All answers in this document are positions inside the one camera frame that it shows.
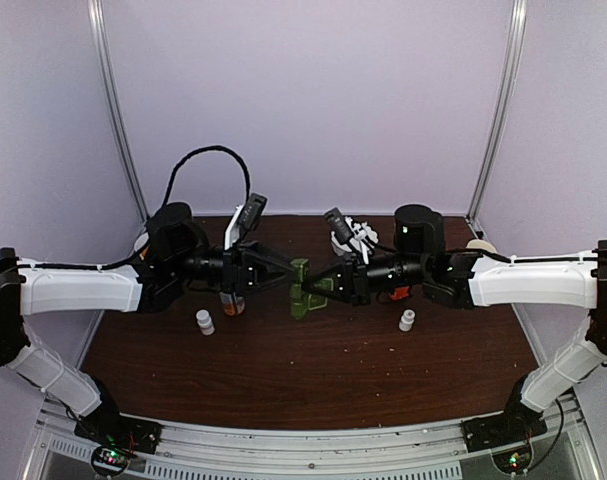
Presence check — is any small white pill bottle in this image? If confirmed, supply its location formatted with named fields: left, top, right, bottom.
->
left=195, top=309, right=215, bottom=336

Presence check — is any green weekly pill organizer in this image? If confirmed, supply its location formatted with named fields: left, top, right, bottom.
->
left=289, top=258, right=328, bottom=320

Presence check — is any left aluminium frame post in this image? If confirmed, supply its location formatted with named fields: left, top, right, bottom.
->
left=87, top=0, right=149, bottom=222

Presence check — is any front aluminium rail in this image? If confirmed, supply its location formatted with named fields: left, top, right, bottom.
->
left=32, top=394, right=599, bottom=480

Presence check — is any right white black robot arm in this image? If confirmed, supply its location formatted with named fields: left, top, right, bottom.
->
left=302, top=204, right=607, bottom=442

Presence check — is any right aluminium frame post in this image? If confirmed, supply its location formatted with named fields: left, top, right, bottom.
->
left=466, top=0, right=528, bottom=231

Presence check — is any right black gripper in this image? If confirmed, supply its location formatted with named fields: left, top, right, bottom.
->
left=302, top=250, right=429, bottom=307

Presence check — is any aluminium frame post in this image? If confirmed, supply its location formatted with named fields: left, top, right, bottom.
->
left=466, top=0, right=528, bottom=231
left=87, top=0, right=149, bottom=222

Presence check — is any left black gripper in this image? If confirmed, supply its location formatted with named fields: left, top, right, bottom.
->
left=170, top=240, right=301, bottom=297

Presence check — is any paper cup with orange contents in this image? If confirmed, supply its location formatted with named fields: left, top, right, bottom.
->
left=133, top=236, right=147, bottom=254

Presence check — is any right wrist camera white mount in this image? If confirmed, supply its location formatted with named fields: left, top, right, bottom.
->
left=323, top=208, right=379, bottom=264

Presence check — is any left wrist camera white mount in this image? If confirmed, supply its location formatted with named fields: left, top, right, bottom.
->
left=223, top=193, right=267, bottom=250

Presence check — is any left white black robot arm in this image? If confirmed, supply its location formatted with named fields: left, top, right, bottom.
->
left=0, top=196, right=293, bottom=444

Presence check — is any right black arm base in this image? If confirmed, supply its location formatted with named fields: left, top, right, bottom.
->
left=461, top=411, right=548, bottom=476

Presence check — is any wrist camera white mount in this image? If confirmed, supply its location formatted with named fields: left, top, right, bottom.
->
left=223, top=193, right=267, bottom=250
left=323, top=208, right=379, bottom=264

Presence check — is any cream ceramic mug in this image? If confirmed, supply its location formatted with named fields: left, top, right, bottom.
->
left=466, top=239, right=497, bottom=253

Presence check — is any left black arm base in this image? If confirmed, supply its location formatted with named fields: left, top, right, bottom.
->
left=66, top=377, right=162, bottom=479

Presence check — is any white fluted ceramic bowl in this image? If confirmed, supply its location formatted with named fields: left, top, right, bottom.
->
left=330, top=231, right=353, bottom=256

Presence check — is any grey lid pill bottle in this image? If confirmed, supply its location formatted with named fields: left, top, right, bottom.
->
left=220, top=293, right=245, bottom=317

